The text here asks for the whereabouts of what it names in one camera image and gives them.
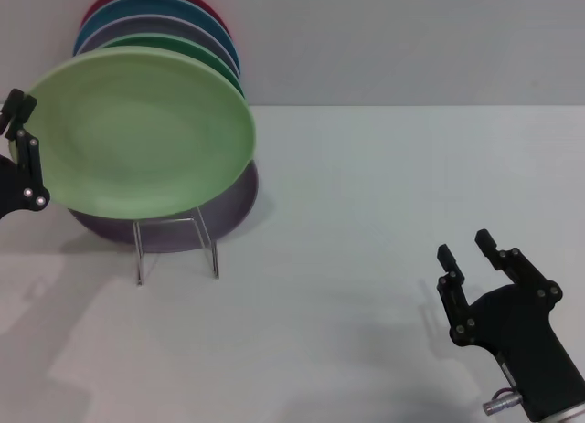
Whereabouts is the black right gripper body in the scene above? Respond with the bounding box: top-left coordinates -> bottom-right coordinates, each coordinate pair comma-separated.
470,282 -> 585,423

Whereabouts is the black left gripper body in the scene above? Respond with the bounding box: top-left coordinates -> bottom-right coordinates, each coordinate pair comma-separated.
0,154 -> 27,221

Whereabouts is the light green plate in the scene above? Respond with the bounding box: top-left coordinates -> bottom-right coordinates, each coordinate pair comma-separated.
20,47 -> 256,222

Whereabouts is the grey purple plate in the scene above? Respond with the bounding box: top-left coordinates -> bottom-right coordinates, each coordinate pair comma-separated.
78,15 -> 241,79

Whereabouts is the teal blue plate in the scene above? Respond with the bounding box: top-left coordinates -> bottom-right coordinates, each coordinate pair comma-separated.
72,0 -> 240,69

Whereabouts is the dark green plate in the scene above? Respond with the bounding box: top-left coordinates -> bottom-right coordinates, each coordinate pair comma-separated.
101,33 -> 246,100

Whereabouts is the lilac plate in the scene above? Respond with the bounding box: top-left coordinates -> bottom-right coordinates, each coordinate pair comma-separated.
68,160 -> 260,254

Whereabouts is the clear acrylic plate rack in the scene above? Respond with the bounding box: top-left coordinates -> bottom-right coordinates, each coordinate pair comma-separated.
133,206 -> 220,286

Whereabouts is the silver cable connector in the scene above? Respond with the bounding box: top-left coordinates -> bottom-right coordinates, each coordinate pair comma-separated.
483,385 -> 525,416

